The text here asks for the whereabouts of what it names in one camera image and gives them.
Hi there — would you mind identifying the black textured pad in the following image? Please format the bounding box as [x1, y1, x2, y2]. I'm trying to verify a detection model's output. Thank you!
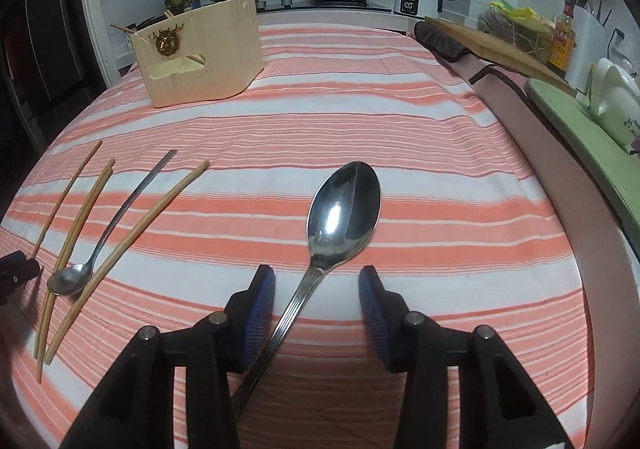
[412, 22, 473, 64]

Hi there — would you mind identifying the wooden cutting board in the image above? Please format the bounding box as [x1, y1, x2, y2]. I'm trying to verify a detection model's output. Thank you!
[424, 16, 591, 97]

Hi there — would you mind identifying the small metal spoon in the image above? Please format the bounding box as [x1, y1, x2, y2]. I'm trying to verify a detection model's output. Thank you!
[47, 149, 178, 297]

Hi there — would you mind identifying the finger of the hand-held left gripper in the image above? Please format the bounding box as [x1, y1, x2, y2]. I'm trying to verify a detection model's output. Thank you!
[0, 250, 42, 307]

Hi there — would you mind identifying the pink cloth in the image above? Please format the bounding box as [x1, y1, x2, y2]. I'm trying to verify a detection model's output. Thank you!
[467, 64, 636, 345]

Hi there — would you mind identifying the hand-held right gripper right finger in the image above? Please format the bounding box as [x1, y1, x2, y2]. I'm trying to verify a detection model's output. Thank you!
[358, 265, 573, 449]

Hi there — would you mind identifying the black cable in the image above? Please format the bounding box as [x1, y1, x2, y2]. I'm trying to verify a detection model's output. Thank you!
[469, 65, 506, 85]

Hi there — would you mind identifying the cream utensil holder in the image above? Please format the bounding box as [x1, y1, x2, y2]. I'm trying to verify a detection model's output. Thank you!
[131, 0, 266, 109]

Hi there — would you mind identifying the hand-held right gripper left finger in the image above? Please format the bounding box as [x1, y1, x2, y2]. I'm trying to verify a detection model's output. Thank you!
[60, 265, 277, 449]

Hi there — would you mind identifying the brown sauce bottle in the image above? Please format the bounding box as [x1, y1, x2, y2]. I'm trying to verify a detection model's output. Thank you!
[546, 0, 577, 79]

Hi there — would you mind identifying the green drying mat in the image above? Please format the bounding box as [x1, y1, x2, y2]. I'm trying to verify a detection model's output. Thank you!
[524, 78, 640, 275]

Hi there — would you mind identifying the white utensil caddy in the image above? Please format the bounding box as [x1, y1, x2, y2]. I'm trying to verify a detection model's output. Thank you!
[567, 4, 613, 85]

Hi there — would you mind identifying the white teapot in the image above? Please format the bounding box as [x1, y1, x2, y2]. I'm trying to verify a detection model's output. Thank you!
[587, 58, 640, 150]

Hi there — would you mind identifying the large metal spoon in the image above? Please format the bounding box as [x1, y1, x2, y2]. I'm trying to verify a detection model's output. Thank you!
[231, 160, 382, 422]

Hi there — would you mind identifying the wire basket with packets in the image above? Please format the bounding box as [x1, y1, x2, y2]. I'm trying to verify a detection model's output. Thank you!
[477, 0, 556, 57]

